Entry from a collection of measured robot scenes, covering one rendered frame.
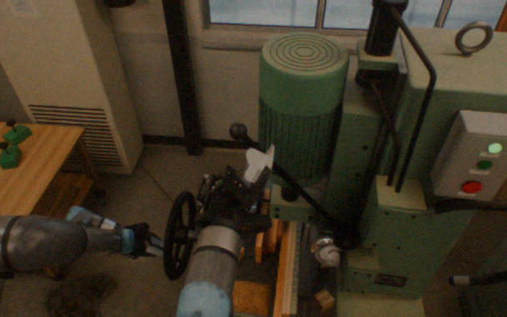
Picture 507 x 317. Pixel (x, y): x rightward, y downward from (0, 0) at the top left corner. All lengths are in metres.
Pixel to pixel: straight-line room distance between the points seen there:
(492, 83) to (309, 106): 0.30
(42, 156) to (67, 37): 0.60
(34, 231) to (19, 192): 1.16
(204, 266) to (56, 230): 0.42
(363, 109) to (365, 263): 0.37
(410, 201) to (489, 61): 0.29
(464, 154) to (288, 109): 0.31
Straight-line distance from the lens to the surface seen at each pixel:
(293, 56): 0.77
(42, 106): 2.54
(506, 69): 0.83
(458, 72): 0.78
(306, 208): 1.05
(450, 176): 0.78
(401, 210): 0.81
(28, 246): 0.92
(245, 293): 1.07
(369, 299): 1.25
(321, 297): 1.18
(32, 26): 2.24
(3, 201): 2.07
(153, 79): 2.50
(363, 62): 0.76
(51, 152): 2.21
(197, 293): 0.59
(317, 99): 0.75
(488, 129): 0.74
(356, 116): 0.79
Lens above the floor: 1.89
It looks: 45 degrees down
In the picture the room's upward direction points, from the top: straight up
